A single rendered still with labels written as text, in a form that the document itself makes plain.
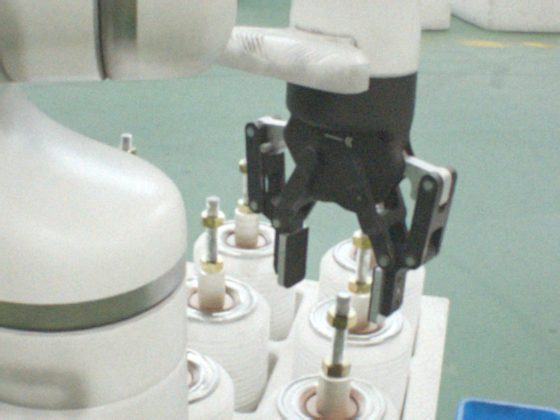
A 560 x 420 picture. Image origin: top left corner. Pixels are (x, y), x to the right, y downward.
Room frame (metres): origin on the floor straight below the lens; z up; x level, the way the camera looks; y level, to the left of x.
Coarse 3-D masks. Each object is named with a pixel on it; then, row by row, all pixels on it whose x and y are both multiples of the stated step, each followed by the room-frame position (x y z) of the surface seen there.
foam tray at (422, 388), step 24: (192, 264) 0.84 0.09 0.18; (312, 288) 0.80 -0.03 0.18; (432, 312) 0.76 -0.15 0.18; (288, 336) 0.71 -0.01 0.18; (432, 336) 0.72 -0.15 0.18; (288, 360) 0.67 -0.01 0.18; (432, 360) 0.68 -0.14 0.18; (408, 384) 0.65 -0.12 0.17; (432, 384) 0.64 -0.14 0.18; (408, 408) 0.60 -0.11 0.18; (432, 408) 0.60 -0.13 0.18
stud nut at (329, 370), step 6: (324, 360) 0.50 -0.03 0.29; (348, 360) 0.50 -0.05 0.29; (324, 366) 0.50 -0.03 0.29; (330, 366) 0.49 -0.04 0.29; (336, 366) 0.49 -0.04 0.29; (342, 366) 0.50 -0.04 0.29; (348, 366) 0.50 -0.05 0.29; (324, 372) 0.50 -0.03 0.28; (330, 372) 0.49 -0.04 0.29; (336, 372) 0.49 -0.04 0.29; (342, 372) 0.49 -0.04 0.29; (348, 372) 0.50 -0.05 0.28
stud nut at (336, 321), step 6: (330, 312) 0.50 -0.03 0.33; (354, 312) 0.50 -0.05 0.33; (330, 318) 0.50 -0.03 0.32; (336, 318) 0.49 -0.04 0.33; (342, 318) 0.49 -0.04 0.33; (348, 318) 0.49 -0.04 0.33; (354, 318) 0.50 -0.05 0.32; (330, 324) 0.50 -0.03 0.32; (336, 324) 0.49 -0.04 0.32; (342, 324) 0.49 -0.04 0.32; (348, 324) 0.49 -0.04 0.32; (354, 324) 0.50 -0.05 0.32
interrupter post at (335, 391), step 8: (320, 368) 0.50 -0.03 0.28; (320, 376) 0.50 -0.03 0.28; (344, 376) 0.50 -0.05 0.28; (320, 384) 0.50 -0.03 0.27; (328, 384) 0.49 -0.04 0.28; (336, 384) 0.49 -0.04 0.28; (344, 384) 0.49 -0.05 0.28; (320, 392) 0.50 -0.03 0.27; (328, 392) 0.49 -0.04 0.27; (336, 392) 0.49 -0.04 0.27; (344, 392) 0.49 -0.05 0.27; (320, 400) 0.50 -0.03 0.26; (328, 400) 0.49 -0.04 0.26; (336, 400) 0.49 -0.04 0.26; (344, 400) 0.49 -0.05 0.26; (320, 408) 0.49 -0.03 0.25; (328, 408) 0.49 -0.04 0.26; (336, 408) 0.49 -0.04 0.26; (344, 408) 0.49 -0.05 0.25
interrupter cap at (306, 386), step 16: (288, 384) 0.52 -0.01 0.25; (304, 384) 0.52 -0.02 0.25; (352, 384) 0.53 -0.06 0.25; (368, 384) 0.53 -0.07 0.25; (288, 400) 0.50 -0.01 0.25; (304, 400) 0.51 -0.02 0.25; (352, 400) 0.51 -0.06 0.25; (368, 400) 0.51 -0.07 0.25; (384, 400) 0.51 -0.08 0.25; (288, 416) 0.48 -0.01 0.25; (304, 416) 0.48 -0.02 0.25; (320, 416) 0.49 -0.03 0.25; (336, 416) 0.49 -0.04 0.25; (352, 416) 0.49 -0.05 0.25; (368, 416) 0.49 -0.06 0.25; (384, 416) 0.49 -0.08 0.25
